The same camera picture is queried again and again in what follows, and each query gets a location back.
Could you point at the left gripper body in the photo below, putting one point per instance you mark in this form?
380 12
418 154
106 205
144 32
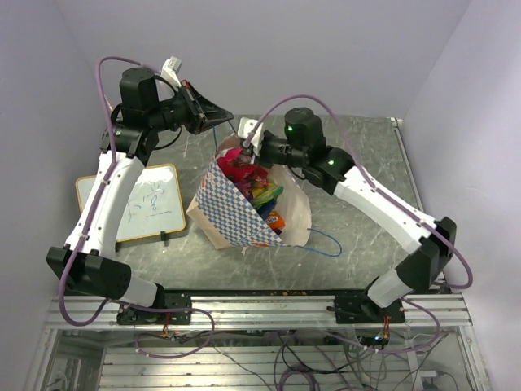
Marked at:
182 112

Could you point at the red crisps bag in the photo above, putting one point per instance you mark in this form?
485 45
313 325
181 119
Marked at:
235 165

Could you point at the blue checkered paper bag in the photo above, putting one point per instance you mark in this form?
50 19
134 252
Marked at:
222 210

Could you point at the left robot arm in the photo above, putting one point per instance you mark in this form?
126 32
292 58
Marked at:
149 105

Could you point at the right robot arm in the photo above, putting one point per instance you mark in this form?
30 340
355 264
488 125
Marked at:
428 242

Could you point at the green yellow candy bag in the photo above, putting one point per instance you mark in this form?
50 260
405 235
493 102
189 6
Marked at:
263 195

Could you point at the small whiteboard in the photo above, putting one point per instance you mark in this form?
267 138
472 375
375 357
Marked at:
134 202

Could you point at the orange Fox's candy pack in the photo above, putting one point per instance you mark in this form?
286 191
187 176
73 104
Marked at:
275 222

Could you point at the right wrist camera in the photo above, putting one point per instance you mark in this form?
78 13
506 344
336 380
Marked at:
253 130

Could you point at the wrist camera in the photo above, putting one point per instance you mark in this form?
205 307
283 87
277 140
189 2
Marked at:
170 70
253 130

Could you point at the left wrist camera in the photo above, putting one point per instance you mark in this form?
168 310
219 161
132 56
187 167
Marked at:
170 70

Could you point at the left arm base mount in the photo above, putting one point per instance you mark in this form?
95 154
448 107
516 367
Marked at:
172 311

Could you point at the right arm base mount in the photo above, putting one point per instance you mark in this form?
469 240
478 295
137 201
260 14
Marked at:
350 307

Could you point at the aluminium frame rail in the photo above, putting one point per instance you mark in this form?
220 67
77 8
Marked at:
266 313

